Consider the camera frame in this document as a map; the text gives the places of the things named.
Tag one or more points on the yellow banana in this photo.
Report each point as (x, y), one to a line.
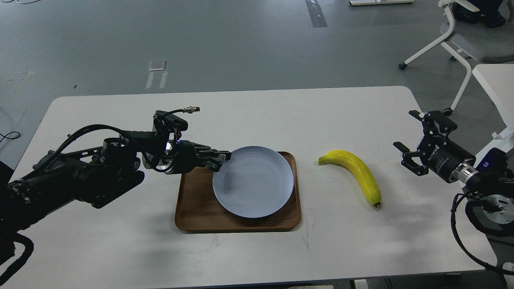
(359, 170)

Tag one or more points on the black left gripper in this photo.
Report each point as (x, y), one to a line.
(190, 156)

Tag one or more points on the brown wooden tray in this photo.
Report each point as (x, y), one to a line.
(198, 211)

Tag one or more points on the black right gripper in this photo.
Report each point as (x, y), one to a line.
(436, 151)

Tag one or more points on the white office chair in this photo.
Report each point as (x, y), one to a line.
(484, 45)

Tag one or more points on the light blue plate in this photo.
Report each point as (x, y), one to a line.
(256, 182)

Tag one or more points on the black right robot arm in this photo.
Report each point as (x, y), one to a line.
(488, 185)

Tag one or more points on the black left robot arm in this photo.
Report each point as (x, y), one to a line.
(96, 164)

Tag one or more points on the white desk base bar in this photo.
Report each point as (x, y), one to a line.
(378, 2)

